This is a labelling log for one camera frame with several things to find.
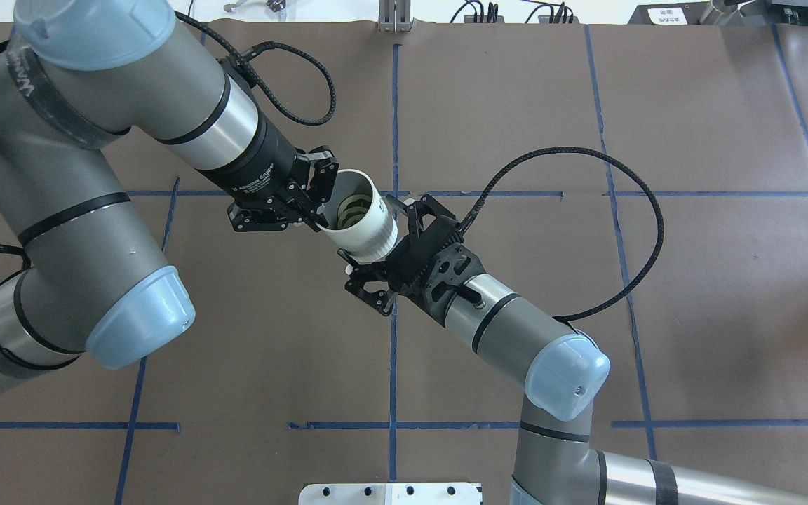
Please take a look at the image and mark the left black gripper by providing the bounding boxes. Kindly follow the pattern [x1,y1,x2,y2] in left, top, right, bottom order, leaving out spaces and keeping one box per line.
[208,119,339,232]

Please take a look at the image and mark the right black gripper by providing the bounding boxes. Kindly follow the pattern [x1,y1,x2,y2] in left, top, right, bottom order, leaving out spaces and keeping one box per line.
[339,196,483,326]

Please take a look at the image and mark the white ribbed mug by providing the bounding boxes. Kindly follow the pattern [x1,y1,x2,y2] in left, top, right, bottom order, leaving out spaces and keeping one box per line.
[320,169,398,263]

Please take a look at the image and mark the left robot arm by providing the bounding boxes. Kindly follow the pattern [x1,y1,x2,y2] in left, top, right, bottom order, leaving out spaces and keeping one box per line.
[0,1,339,394]

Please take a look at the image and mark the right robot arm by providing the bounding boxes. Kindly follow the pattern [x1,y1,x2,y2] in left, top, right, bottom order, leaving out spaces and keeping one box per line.
[328,191,808,504]

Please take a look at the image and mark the left black power strip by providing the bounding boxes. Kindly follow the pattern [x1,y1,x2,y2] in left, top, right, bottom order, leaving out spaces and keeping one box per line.
[462,13,506,25]

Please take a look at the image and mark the black power strip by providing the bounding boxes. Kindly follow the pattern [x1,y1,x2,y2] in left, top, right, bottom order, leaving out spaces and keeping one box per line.
[537,12,580,25]
[462,13,506,25]

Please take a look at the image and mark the right black power strip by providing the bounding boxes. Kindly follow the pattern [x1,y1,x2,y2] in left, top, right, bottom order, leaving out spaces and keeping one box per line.
[537,12,580,25]

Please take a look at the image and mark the brown paper table mat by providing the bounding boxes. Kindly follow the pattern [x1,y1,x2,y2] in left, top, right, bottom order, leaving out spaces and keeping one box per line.
[0,20,808,504]

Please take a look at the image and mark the dark box with label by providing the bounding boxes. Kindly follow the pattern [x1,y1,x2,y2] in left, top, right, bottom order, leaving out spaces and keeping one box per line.
[626,1,711,26]

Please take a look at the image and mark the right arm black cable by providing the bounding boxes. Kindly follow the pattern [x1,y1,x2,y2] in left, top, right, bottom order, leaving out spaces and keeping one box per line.
[457,146,664,323]

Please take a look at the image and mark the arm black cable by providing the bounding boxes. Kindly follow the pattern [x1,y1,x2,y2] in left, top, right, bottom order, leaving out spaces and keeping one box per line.
[457,146,664,323]
[173,8,337,127]

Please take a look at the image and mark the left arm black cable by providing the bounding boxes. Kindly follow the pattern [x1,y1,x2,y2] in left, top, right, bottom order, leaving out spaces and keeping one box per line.
[173,8,337,127]

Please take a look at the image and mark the aluminium frame post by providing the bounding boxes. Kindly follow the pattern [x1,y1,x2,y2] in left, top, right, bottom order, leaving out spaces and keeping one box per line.
[377,0,413,32]

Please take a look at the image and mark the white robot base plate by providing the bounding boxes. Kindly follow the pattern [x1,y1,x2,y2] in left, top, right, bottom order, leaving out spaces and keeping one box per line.
[298,482,484,504]

